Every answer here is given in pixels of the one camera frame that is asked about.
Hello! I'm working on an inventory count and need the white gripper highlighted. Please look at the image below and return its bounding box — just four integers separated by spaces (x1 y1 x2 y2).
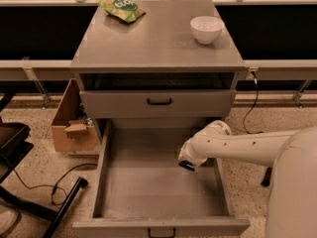
178 139 207 168

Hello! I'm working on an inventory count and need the dark blue rxbar wrapper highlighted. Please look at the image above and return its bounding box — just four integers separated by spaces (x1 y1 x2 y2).
178 161 195 172

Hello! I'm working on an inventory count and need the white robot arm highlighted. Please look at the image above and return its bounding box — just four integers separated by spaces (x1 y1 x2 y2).
178 120 317 238

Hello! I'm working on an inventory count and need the closed grey middle drawer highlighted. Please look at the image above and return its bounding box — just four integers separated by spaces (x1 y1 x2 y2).
80 90 235 118

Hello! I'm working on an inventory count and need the open grey bottom drawer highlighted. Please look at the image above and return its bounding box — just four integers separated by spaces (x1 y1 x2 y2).
73 118 250 238

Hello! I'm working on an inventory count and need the black power adapter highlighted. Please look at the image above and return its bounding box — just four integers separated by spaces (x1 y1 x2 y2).
262 168 272 187

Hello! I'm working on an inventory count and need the white bowl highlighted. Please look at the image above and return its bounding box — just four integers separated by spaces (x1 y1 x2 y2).
190 16 224 44

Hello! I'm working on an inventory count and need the cardboard box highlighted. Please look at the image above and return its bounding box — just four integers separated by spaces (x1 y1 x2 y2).
51 79 98 152

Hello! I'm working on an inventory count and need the green snack bag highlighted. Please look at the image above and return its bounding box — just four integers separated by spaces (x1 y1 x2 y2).
98 0 146 24

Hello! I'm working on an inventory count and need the grey railing barrier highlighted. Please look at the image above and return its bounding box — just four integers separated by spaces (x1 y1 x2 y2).
0 0 317 107

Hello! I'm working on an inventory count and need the black cable right floor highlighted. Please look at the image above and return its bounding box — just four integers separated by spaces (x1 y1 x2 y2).
242 70 265 135

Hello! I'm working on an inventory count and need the black cable floor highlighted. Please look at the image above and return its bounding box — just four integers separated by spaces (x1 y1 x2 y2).
12 163 98 206
242 70 265 135

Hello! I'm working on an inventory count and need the black bottom drawer handle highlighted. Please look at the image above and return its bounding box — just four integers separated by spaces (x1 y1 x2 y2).
148 228 176 238

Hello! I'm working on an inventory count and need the black cable left floor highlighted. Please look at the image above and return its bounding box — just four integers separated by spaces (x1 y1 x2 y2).
12 163 98 206

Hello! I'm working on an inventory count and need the black cart frame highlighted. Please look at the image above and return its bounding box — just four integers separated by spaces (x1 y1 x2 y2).
1 96 96 238

